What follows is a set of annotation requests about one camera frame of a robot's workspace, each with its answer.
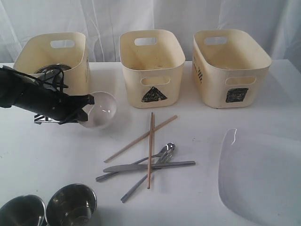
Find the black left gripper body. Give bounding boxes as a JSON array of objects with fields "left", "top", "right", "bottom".
[{"left": 14, "top": 81, "right": 71, "bottom": 121}]

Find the white ceramic bowl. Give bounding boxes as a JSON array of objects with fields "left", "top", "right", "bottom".
[{"left": 79, "top": 91, "right": 117, "bottom": 129}]

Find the large stainless steel bowl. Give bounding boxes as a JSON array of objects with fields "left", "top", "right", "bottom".
[{"left": 35, "top": 64, "right": 71, "bottom": 74}]

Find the wooden chopstick diagonal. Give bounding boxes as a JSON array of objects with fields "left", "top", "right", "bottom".
[{"left": 103, "top": 115, "right": 178, "bottom": 163}]

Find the wooden chopstick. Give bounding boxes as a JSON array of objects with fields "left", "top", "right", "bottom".
[{"left": 147, "top": 112, "right": 154, "bottom": 189}]

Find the stainless steel cup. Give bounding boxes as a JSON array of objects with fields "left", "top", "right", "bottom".
[
  {"left": 46, "top": 184, "right": 97, "bottom": 226},
  {"left": 0, "top": 194, "right": 47, "bottom": 226}
]

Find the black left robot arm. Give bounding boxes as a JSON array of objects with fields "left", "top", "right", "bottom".
[{"left": 0, "top": 65, "right": 95, "bottom": 124}]

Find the cream bin with circle mark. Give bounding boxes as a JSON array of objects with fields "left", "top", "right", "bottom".
[{"left": 14, "top": 32, "right": 90, "bottom": 95}]

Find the stainless steel knife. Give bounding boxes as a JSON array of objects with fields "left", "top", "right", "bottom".
[{"left": 103, "top": 161, "right": 196, "bottom": 173}]

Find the white backdrop curtain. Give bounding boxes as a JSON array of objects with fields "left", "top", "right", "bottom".
[{"left": 0, "top": 0, "right": 301, "bottom": 68}]

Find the cream bin with triangle mark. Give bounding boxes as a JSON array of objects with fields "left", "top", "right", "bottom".
[{"left": 119, "top": 29, "right": 185, "bottom": 108}]

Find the stainless steel spoon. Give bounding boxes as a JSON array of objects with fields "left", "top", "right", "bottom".
[{"left": 95, "top": 143, "right": 175, "bottom": 182}]

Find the cream bin with square mark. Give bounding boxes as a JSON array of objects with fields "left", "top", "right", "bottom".
[{"left": 192, "top": 29, "right": 272, "bottom": 108}]

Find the white square plate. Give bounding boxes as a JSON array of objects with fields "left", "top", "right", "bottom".
[{"left": 218, "top": 128, "right": 301, "bottom": 226}]

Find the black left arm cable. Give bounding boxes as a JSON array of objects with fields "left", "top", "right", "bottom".
[{"left": 4, "top": 65, "right": 69, "bottom": 95}]

